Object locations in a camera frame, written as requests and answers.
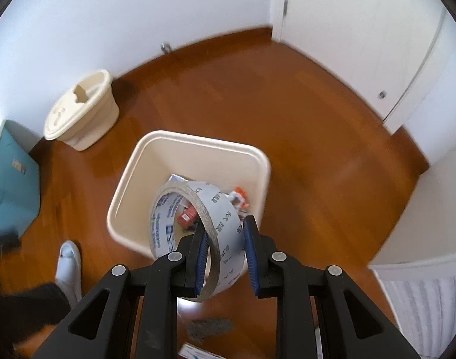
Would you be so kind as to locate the white left slipper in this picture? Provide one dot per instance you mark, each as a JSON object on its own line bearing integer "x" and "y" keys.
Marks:
{"x": 69, "y": 265}

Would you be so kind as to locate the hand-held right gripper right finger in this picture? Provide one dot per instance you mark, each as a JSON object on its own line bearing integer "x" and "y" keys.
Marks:
{"x": 250, "y": 261}

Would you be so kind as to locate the tape roll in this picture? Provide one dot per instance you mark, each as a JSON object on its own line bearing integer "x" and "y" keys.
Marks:
{"x": 228, "y": 224}

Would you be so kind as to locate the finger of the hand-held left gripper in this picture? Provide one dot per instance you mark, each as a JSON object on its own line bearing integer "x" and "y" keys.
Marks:
{"x": 3, "y": 237}

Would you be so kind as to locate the white blue medicine box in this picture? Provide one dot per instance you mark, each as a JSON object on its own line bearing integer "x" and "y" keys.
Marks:
{"x": 198, "y": 352}

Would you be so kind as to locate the red packet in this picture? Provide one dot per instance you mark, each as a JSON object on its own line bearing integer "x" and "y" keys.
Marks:
{"x": 186, "y": 217}

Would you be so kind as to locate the white orange pouch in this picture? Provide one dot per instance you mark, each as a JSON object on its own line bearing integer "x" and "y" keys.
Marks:
{"x": 239, "y": 197}

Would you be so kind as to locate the white louvered closet door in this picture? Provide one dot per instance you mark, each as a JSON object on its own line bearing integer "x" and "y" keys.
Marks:
{"x": 426, "y": 306}

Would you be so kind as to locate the beige plastic trash bin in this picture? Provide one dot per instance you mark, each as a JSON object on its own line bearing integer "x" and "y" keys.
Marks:
{"x": 145, "y": 172}

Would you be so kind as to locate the beige folding bucket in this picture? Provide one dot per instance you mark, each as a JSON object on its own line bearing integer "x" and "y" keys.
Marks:
{"x": 85, "y": 119}

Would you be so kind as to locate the silver wall door stopper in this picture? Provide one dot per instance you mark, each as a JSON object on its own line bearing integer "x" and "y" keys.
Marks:
{"x": 165, "y": 47}

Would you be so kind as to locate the teal storage box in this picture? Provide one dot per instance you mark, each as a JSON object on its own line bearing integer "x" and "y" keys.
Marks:
{"x": 11, "y": 190}

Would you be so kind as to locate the white carton box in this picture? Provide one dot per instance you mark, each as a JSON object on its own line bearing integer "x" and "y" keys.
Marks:
{"x": 177, "y": 178}

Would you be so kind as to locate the grey steel wool scrubber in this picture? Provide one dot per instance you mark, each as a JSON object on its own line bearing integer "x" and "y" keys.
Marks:
{"x": 209, "y": 329}

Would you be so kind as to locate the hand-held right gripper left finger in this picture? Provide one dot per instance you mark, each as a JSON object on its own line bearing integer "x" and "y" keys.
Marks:
{"x": 201, "y": 261}

